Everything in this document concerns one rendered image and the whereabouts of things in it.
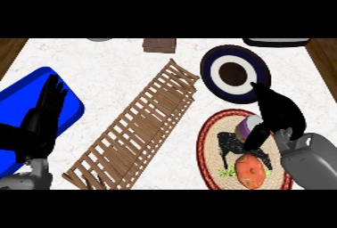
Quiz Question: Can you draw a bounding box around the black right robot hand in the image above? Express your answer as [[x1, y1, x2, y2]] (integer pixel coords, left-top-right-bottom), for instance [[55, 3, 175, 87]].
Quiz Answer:
[[243, 82, 308, 151]]

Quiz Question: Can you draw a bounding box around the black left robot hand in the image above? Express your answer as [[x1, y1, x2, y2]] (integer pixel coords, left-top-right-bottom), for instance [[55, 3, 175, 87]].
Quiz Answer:
[[0, 74, 70, 164]]

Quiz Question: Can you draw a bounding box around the round woven placemat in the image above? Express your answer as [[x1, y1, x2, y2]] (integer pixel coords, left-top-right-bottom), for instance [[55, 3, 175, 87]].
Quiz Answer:
[[195, 108, 294, 191]]

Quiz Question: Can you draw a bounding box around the brown wooden tiered shelf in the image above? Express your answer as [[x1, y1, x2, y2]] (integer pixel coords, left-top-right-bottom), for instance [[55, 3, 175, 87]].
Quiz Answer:
[[61, 58, 201, 191]]

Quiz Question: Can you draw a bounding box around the blue tray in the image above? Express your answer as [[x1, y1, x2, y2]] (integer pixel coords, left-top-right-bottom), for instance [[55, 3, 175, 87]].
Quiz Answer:
[[0, 66, 86, 180]]

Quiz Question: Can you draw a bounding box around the navy and white plate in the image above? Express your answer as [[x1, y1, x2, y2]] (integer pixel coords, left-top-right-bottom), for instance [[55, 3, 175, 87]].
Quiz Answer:
[[200, 45, 272, 105]]

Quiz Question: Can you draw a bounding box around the orange pumpkin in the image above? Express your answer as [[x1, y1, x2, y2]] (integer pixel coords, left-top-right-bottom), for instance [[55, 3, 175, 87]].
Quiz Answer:
[[235, 153, 269, 190]]

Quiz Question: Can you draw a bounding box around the dark appliance with pale top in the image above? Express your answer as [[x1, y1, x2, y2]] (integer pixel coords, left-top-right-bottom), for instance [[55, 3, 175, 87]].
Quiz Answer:
[[241, 37, 312, 48]]

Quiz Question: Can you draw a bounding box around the grey round object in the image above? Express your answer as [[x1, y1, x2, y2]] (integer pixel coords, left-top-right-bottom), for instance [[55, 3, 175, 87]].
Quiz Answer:
[[86, 37, 114, 43]]

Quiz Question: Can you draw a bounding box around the brown wooden block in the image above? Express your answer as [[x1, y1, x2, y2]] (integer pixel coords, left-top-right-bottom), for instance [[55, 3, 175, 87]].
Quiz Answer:
[[142, 37, 178, 54]]

